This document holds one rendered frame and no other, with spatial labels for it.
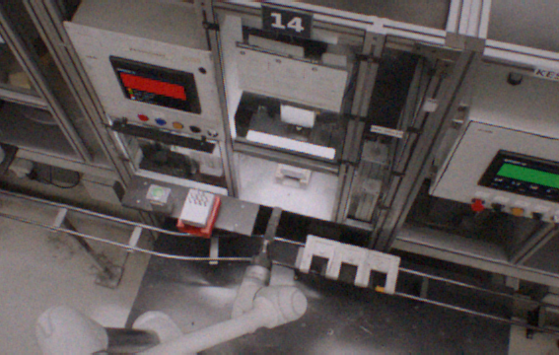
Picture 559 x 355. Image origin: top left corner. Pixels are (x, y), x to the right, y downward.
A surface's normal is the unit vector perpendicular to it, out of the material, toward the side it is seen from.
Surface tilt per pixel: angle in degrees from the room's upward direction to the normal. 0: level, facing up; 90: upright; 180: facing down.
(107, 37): 90
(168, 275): 0
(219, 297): 0
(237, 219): 0
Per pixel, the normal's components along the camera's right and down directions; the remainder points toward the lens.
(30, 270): 0.00, -0.45
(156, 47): -0.25, 0.86
